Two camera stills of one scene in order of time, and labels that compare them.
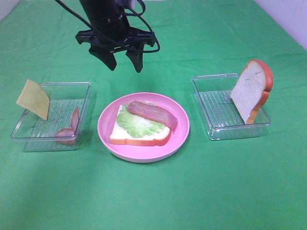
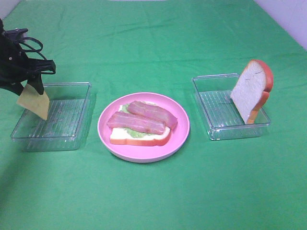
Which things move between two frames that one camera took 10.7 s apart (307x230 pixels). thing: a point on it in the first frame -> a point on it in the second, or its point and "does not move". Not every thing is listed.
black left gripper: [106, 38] -> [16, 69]
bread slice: [121, 135] does not move
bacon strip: [154, 113] does not move
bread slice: [252, 90] does not move
